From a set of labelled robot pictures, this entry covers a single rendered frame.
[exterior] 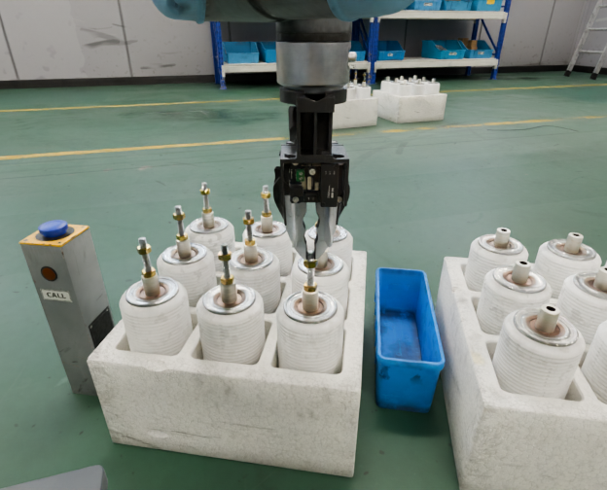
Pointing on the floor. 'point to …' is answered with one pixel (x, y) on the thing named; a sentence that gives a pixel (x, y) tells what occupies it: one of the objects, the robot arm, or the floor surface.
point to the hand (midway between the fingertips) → (310, 247)
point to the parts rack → (377, 43)
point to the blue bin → (406, 340)
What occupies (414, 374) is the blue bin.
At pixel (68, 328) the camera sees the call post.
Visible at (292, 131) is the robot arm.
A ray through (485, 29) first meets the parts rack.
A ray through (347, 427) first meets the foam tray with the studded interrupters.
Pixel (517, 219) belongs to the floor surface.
